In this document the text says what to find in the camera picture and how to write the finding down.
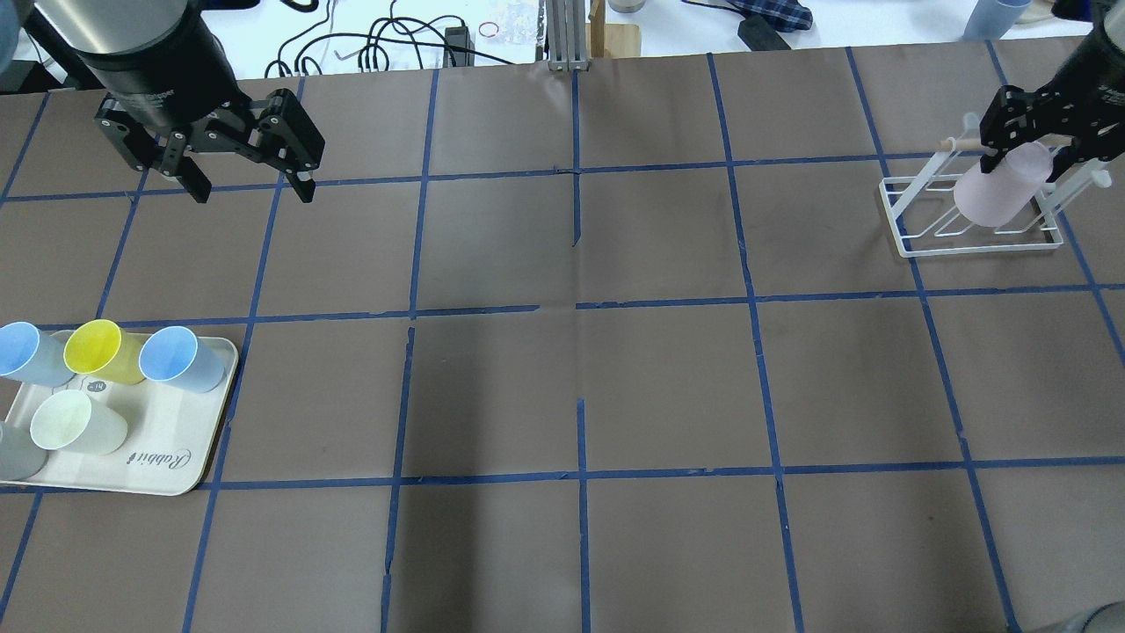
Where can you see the pink plastic cup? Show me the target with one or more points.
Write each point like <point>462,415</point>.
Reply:
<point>992,199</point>

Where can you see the blue plaid folded umbrella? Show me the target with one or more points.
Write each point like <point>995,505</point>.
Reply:
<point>785,16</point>

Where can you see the blue plastic cup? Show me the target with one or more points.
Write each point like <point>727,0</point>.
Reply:
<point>29,355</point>
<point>175,356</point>

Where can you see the wooden mug tree stand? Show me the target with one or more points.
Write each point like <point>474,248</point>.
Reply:
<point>610,40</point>

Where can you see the yellow plastic cup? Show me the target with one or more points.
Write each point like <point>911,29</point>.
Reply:
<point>104,350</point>

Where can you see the grey plastic cup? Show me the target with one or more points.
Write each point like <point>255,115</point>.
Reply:
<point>21,457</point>

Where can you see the cream plastic cup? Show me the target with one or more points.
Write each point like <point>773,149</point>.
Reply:
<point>73,422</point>

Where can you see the white wire cup rack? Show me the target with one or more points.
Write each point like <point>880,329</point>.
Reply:
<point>924,222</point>

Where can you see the aluminium frame post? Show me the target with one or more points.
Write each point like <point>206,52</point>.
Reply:
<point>565,44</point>

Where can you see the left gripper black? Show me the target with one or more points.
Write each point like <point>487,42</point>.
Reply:
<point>158,81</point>

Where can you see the blue cup on desk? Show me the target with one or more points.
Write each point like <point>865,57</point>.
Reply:
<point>990,20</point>

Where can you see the cream serving tray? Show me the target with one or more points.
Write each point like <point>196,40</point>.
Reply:
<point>171,433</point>

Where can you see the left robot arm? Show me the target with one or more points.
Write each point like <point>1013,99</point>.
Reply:
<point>62,16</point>

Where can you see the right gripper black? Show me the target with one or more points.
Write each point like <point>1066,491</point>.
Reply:
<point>1100,63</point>

